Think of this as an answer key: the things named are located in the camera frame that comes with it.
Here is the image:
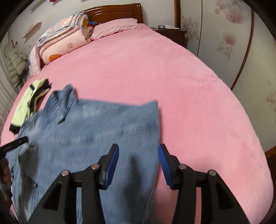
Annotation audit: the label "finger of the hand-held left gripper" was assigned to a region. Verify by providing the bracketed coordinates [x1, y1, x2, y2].
[0, 136, 29, 157]

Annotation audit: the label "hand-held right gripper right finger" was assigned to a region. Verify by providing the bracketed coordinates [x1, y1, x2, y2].
[158, 144, 248, 224]

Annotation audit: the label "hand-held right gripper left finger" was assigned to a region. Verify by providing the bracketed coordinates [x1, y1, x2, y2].
[28, 143, 120, 224]

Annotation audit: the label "blue denim jeans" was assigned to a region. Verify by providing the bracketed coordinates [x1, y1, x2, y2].
[10, 84, 161, 224]

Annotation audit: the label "person's left hand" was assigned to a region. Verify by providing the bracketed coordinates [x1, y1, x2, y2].
[0, 159, 11, 186]

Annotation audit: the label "light green jacket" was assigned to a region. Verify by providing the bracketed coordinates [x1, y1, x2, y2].
[9, 79, 52, 134]

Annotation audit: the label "grey down jacket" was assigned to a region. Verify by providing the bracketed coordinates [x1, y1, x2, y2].
[3, 43, 28, 91]

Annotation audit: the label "bed with pink sheet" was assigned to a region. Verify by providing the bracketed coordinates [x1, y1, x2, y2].
[0, 23, 274, 224]

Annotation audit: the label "white printed blanket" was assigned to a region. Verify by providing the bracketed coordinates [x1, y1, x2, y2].
[28, 46, 42, 76]

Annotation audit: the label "folded pink floral quilt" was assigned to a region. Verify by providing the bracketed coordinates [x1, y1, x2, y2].
[36, 10, 97, 64]

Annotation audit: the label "brown wooden nightstand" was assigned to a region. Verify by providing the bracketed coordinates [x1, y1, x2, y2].
[150, 26, 188, 49]

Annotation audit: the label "pink pillow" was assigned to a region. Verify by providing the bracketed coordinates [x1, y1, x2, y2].
[90, 18, 141, 41]

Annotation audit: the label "floral wardrobe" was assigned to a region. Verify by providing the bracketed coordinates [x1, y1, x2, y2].
[174, 0, 276, 155]

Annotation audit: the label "brown wooden headboard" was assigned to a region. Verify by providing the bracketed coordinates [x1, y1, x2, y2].
[83, 3, 144, 24]

